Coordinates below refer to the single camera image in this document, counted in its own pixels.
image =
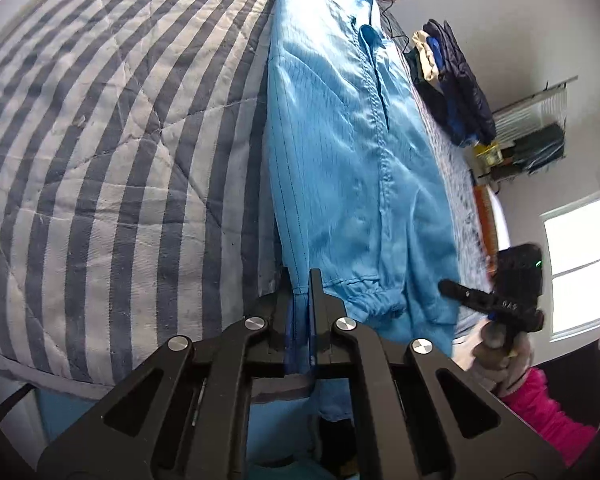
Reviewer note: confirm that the dark navy jacket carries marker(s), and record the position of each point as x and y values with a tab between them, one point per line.
467	80

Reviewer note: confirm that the yellow box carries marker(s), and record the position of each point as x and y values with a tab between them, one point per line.
487	154

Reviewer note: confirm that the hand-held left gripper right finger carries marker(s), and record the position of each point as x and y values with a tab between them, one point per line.
317	320

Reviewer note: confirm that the light blue striped work jacket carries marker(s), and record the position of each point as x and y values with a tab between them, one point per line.
340	160

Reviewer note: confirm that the bright window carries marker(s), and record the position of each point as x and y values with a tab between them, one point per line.
580	270

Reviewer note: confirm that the blue checked bed sheet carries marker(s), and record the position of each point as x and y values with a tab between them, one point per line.
460	185

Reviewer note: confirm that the beige garment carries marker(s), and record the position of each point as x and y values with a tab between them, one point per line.
425	55

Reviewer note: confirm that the clothes rack with hanging clothes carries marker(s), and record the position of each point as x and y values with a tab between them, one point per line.
535	135

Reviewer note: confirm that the blue white striped quilt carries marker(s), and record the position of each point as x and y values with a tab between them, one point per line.
105	160

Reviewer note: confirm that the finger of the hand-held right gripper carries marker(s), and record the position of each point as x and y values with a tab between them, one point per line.
467	297

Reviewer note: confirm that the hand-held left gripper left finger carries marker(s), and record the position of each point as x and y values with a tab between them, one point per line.
280	325

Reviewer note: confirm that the person's right hand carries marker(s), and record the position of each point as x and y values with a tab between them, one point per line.
487	360

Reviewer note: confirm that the person's right forearm pink sleeve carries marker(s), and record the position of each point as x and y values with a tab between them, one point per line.
545	415

